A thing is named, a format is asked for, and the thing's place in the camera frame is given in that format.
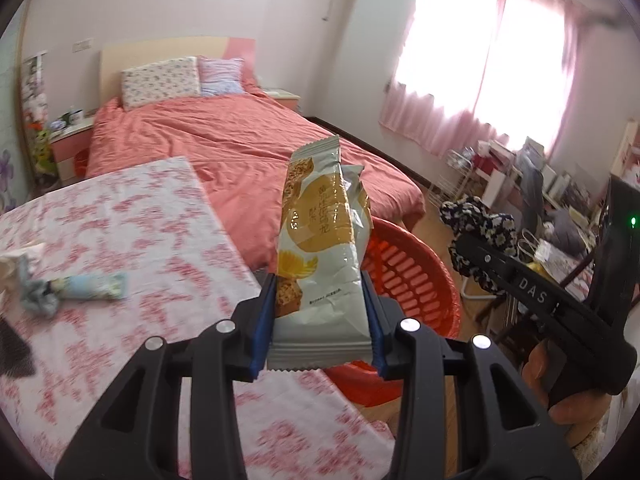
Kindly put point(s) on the wardrobe with purple flowers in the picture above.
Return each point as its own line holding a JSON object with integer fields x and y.
{"x": 10, "y": 160}

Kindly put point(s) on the white rolling rack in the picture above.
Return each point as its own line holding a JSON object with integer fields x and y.
{"x": 452, "y": 175}

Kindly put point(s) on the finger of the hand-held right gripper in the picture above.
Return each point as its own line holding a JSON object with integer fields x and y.
{"x": 485, "y": 260}

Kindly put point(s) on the beige crumpled paper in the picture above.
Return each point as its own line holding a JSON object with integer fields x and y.
{"x": 20, "y": 257}

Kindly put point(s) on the black flat object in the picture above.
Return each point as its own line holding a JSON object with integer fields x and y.
{"x": 15, "y": 347}

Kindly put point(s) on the white yellow snack packet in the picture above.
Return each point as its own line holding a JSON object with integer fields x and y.
{"x": 315, "y": 235}

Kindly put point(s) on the pink striped pillow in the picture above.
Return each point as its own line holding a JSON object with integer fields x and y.
{"x": 222, "y": 76}

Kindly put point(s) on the person's right hand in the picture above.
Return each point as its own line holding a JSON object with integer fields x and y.
{"x": 575, "y": 420}

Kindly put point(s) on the orange plastic basin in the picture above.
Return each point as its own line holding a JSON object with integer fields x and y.
{"x": 81, "y": 164}

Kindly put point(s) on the beige pink headboard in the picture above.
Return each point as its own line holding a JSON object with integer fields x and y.
{"x": 150, "y": 50}

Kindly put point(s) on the white wall socket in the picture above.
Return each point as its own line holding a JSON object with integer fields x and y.
{"x": 82, "y": 45}

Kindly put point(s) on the pink white nightstand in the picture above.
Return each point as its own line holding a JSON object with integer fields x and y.
{"x": 282, "y": 97}
{"x": 70, "y": 145}

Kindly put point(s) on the pale green blue wrapper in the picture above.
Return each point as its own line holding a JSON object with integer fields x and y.
{"x": 95, "y": 287}

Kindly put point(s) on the dark floral cloth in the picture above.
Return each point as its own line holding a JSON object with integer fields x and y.
{"x": 475, "y": 220}

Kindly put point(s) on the orange plastic basket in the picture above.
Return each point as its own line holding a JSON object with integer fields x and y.
{"x": 420, "y": 280}

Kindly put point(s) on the pink curtain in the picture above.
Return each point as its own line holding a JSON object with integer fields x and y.
{"x": 540, "y": 85}
{"x": 440, "y": 110}

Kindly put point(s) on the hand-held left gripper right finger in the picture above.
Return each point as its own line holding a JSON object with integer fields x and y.
{"x": 372, "y": 330}

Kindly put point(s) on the grey office chair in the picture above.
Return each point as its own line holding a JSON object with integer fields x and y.
{"x": 534, "y": 195}

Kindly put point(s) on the white mug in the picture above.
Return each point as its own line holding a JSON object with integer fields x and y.
{"x": 75, "y": 116}

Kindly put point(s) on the bed with pink cover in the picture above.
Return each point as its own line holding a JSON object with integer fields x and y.
{"x": 225, "y": 140}

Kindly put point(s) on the hanging plush toys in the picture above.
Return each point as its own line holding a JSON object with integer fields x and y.
{"x": 36, "y": 95}

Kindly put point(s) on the white floral pillow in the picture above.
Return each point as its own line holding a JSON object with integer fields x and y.
{"x": 160, "y": 80}

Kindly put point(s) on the crumpled blue grey wrapper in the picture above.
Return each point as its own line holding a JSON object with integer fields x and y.
{"x": 37, "y": 297}

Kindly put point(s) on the green yellow plush toy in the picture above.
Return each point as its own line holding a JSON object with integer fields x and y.
{"x": 42, "y": 147}

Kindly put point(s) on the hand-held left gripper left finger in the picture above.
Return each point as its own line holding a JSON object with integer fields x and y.
{"x": 265, "y": 320}

